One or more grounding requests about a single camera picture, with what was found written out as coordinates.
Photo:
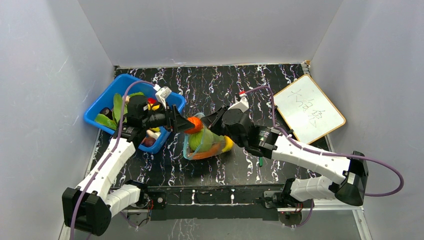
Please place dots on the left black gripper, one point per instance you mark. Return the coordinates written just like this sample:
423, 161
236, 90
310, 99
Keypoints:
180, 123

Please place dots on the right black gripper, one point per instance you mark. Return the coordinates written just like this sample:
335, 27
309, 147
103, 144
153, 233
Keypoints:
212, 121

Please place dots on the green cabbage toy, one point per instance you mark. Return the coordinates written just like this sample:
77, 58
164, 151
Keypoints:
203, 141

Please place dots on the clear zip top bag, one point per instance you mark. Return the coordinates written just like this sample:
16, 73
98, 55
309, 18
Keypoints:
186, 148

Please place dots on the yellow banana toy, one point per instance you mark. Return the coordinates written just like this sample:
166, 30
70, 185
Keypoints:
228, 144

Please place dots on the orange papaya slice toy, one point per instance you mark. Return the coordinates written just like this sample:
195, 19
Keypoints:
203, 155

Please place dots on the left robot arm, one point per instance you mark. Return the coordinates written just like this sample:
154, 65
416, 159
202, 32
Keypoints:
102, 179

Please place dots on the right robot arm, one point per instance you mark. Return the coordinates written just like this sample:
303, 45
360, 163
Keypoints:
340, 177

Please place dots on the blue plastic bin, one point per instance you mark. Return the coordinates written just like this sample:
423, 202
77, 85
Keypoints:
119, 86

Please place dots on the white dry erase board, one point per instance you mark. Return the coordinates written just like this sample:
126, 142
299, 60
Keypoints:
307, 110

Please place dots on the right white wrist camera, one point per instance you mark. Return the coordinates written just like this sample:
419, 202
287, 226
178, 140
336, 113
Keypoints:
240, 102

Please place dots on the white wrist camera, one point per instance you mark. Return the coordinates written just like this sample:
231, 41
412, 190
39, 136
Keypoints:
240, 102
162, 94

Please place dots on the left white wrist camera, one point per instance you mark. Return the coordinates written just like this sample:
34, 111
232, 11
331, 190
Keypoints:
162, 94

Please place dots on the aluminium frame rail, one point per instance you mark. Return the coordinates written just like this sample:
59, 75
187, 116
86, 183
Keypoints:
228, 202

